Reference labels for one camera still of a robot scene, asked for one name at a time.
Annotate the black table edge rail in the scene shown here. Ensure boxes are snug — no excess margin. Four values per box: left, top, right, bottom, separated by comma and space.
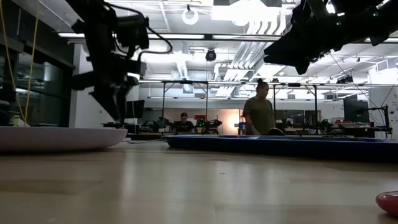
126, 133, 164, 141

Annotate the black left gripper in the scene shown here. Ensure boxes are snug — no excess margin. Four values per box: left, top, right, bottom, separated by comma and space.
71, 30, 149, 122

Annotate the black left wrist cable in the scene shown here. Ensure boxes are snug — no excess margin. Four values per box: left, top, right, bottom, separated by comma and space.
107, 2, 174, 63

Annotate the standing person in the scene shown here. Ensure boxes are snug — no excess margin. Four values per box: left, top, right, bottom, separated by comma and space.
242, 78, 277, 136

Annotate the white ring light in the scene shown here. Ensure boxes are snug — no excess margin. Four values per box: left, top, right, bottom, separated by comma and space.
181, 6, 200, 26

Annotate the black monitor stand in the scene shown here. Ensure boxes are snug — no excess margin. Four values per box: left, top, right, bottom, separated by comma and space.
357, 104, 392, 136

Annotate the blue plastic tray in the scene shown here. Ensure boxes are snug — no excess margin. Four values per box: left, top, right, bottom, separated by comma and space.
161, 134, 398, 164

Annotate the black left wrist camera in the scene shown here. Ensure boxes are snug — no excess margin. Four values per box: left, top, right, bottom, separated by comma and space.
117, 14, 150, 51

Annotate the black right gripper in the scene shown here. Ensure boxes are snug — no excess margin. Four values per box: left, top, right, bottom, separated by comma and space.
263, 0, 346, 76

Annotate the black overhead light bar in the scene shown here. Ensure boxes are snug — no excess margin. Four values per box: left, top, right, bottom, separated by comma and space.
57, 32, 398, 44

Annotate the black computer monitor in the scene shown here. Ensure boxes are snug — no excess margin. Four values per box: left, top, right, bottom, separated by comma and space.
343, 98, 370, 124
126, 99, 146, 119

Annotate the seated person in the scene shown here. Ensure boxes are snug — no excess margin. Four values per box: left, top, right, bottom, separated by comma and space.
173, 111, 195, 133

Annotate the pale green white container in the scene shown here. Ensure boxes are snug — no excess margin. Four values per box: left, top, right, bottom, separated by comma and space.
8, 114, 31, 128

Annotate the yellow hanging cable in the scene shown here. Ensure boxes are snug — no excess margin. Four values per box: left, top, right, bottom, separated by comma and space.
24, 14, 39, 126
0, 0, 25, 125

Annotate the black ceiling camera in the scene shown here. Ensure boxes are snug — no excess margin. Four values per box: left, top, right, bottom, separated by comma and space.
205, 48, 218, 63
336, 74, 354, 85

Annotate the pink-handled metal fork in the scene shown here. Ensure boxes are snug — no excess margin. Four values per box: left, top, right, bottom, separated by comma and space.
375, 190, 398, 218

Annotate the white round plate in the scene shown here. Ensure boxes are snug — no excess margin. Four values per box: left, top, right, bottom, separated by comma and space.
0, 126, 129, 152

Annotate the black metal rig frame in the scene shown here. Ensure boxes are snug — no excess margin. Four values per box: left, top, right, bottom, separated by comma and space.
272, 82, 319, 129
160, 79, 210, 123

